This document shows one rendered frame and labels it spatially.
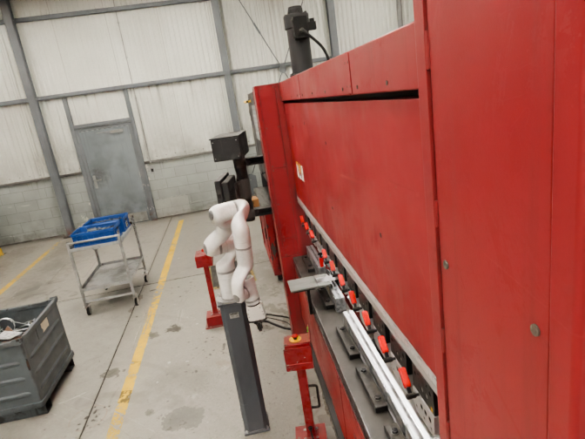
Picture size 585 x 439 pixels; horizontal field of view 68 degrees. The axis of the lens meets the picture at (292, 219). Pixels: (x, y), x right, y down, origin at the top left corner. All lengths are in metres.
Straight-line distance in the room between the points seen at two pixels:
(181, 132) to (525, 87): 9.57
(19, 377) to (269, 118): 2.82
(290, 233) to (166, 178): 6.56
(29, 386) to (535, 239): 4.06
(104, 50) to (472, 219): 9.78
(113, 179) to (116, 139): 0.85
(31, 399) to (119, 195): 6.49
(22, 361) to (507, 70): 3.99
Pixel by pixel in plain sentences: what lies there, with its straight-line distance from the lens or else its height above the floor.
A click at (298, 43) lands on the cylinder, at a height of 2.53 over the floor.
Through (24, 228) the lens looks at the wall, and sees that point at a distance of 10.94.
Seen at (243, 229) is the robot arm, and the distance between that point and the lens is 2.30.
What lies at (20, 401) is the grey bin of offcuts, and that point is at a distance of 4.34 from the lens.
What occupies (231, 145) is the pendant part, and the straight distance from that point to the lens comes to 3.67.
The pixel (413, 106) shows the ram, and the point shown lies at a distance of 1.10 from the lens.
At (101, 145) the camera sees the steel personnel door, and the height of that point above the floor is 1.78.
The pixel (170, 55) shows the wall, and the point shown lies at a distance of 9.90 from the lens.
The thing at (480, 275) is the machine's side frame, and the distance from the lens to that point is 0.48.
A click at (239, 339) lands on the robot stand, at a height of 0.74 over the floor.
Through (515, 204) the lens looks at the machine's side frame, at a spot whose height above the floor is 2.07.
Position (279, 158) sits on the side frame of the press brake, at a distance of 3.55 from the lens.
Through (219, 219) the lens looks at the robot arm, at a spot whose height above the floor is 1.61.
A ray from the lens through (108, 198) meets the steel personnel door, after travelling 10.23.
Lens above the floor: 2.19
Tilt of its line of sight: 16 degrees down
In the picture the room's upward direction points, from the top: 8 degrees counter-clockwise
